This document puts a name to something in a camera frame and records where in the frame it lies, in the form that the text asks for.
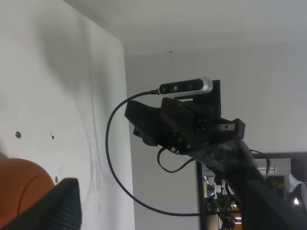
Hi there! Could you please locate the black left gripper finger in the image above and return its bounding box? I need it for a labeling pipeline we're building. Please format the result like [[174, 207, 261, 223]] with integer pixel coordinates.
[[2, 178, 82, 230]]

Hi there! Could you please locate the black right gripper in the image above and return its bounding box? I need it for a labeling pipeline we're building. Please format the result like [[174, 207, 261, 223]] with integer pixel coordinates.
[[125, 98, 245, 154]]

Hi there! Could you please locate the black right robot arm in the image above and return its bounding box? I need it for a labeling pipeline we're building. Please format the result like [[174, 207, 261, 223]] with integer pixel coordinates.
[[125, 98, 307, 230]]

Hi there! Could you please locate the orange brown rounded object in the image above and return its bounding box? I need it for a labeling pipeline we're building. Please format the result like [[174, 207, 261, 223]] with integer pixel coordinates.
[[0, 153, 55, 227]]

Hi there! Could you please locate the metal shelf rack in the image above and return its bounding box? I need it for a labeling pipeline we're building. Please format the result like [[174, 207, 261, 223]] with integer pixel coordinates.
[[193, 149, 307, 230]]

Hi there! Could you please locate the black camera cable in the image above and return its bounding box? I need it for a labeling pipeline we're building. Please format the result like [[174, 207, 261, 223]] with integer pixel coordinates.
[[106, 89, 200, 217]]

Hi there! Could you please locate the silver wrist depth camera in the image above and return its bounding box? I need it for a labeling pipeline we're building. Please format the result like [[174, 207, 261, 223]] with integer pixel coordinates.
[[158, 78, 213, 97]]

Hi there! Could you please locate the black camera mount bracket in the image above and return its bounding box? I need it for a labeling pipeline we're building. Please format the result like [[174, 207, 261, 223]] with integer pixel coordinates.
[[174, 80, 221, 118]]

